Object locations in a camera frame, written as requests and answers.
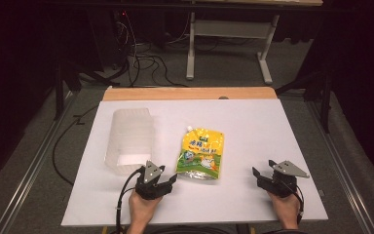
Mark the clear plastic container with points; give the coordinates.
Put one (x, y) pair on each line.
(131, 139)

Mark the metal floor rail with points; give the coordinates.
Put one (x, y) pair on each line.
(29, 175)
(337, 169)

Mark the yellow green spout pouch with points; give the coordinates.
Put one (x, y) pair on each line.
(201, 152)

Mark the white table mat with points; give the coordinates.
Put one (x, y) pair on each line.
(240, 136)

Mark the dark computer tower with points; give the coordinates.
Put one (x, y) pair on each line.
(110, 35)

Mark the person's left hand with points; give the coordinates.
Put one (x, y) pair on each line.
(142, 208)

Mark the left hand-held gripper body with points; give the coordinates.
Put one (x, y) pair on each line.
(149, 187)

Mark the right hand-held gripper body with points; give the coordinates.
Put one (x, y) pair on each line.
(281, 182)

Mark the white desk frame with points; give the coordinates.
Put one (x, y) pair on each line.
(230, 29)

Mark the person's right hand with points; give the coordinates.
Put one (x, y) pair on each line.
(285, 208)

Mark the black metal stand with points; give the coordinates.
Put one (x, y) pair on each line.
(60, 91)
(324, 97)

